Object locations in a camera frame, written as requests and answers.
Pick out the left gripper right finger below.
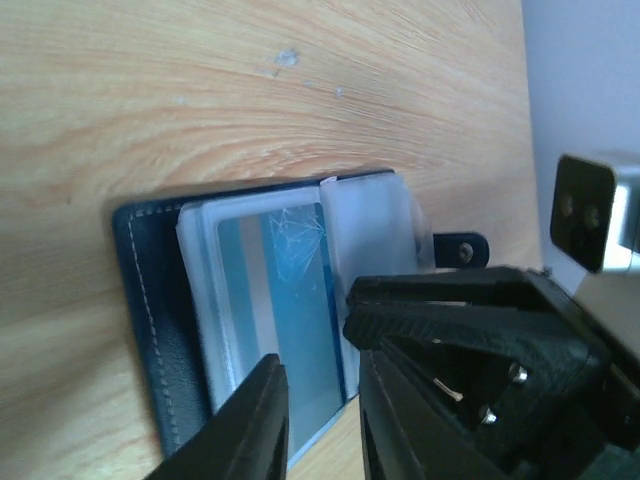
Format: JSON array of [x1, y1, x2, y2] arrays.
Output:
[[359, 351, 505, 480]]

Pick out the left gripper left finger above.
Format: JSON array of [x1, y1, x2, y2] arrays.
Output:
[[148, 354, 289, 480]]

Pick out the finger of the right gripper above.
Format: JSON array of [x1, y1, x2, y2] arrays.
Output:
[[344, 267, 611, 450]]

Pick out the blue card holder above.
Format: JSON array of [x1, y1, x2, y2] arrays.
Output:
[[110, 167, 492, 471]]

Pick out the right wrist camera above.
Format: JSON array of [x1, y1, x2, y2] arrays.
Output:
[[550, 154, 639, 275]]

